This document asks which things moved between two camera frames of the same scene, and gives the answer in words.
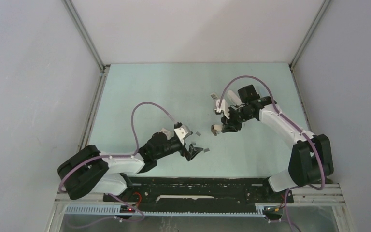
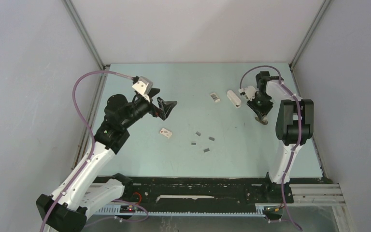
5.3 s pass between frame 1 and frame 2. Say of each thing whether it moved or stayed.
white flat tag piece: stayed
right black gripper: moved
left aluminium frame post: stayed
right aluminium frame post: stayed
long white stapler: stayed
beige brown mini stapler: moved
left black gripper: moved
